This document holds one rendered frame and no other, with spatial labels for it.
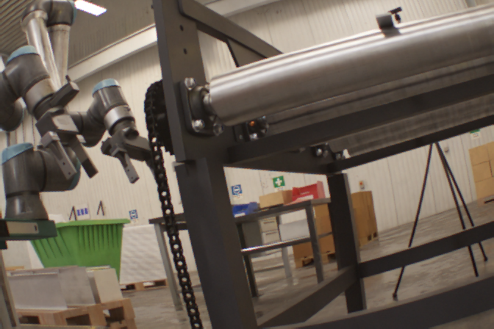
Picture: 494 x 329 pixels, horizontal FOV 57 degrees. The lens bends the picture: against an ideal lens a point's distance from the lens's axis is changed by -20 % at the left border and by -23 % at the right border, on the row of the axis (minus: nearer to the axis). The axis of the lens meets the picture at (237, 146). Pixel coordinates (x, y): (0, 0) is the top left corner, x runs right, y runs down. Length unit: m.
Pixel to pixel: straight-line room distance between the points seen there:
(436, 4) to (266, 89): 11.41
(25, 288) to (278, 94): 2.41
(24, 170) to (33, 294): 1.51
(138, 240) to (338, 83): 7.45
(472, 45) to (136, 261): 7.63
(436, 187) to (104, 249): 8.74
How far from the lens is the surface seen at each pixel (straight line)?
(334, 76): 1.07
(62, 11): 1.97
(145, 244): 8.42
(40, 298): 3.11
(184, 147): 1.14
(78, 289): 3.20
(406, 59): 1.06
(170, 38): 1.22
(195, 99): 1.18
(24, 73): 1.20
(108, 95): 1.55
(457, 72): 1.34
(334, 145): 1.98
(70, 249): 3.93
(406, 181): 11.73
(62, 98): 1.15
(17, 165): 1.76
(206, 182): 1.15
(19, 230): 1.64
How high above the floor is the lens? 0.56
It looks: 9 degrees up
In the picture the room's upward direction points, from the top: 12 degrees counter-clockwise
